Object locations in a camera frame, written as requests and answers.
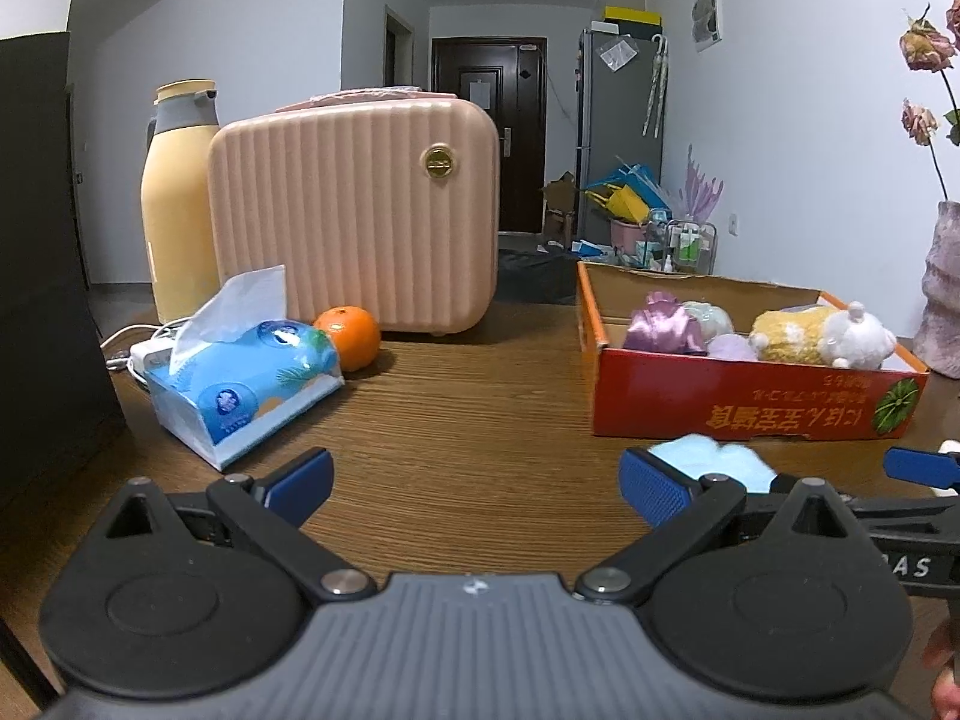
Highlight trolley with bottles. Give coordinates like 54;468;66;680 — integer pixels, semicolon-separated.
658;217;719;275

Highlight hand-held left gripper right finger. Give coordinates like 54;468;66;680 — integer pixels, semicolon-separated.
576;447;871;605

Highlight grey refrigerator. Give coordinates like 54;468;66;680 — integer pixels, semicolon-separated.
575;28;665;242

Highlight lilac towel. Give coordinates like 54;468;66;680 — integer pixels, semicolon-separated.
705;333;759;362

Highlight red cardboard box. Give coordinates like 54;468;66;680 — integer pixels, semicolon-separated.
575;260;932;440

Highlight purple satin scrunchie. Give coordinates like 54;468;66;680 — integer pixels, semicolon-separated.
625;290;710;356

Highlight pink bucket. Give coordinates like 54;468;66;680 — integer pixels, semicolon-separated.
608;217;647;257

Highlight hanging folded umbrella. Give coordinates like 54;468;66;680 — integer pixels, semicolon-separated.
643;33;669;140

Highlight white charger with cable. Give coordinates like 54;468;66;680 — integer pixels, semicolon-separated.
100;317;190;385

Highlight blue and yellow bags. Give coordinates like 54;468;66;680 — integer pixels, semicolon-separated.
584;156;673;224

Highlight person's right hand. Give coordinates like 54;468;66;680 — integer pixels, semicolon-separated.
925;607;960;720

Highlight blue tissue pack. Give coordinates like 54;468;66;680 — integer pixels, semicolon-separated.
142;265;347;473

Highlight purple wall sticker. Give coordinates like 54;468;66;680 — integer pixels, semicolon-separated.
678;145;725;224

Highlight dark wooden door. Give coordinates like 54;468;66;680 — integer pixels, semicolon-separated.
430;37;548;235

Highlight pink ribbed suitcase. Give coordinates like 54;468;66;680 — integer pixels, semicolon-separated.
207;85;503;339

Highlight textured lilac vase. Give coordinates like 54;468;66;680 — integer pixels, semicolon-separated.
910;199;960;380

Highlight dried pink roses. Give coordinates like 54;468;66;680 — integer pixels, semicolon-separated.
899;0;960;203

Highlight white and yellow alpaca plush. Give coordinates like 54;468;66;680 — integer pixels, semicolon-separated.
749;298;898;371

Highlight light blue fluffy sponge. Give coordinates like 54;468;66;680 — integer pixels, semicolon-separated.
648;434;778;494

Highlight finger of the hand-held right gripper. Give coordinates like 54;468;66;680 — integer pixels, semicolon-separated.
832;493;960;537
883;445;960;490

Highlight clear plastic bag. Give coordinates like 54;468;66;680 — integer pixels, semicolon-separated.
680;299;737;339

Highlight orange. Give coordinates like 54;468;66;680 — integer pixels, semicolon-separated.
313;305;383;373

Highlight yellow thermos bottle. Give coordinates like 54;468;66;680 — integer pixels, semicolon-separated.
140;78;221;325

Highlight yellow box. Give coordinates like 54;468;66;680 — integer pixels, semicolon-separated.
603;5;665;30

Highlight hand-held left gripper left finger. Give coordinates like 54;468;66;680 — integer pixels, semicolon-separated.
97;447;376;605

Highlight brown cardboard box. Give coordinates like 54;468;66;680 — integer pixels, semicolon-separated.
543;172;578;242

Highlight black paper bag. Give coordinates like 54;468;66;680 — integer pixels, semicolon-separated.
0;31;129;507

